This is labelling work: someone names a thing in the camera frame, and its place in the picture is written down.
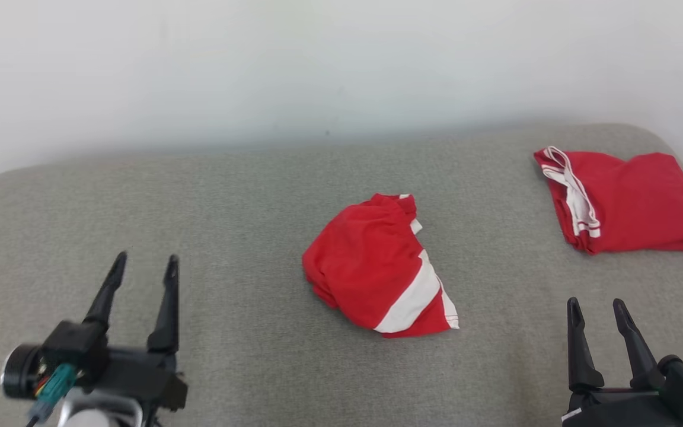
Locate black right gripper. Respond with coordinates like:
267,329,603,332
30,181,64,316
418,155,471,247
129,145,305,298
562,297,683,427

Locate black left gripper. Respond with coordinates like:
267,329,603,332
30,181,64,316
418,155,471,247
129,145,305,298
84,251,188,427

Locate red Bulls 23 jersey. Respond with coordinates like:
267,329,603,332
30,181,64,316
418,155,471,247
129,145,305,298
534,146,683,256

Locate red white-striped shorts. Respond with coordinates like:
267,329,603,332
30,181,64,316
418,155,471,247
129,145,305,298
302,193,460,339

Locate grey fabric sofa cushion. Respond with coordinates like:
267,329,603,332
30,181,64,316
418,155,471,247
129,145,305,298
0,123,683,427

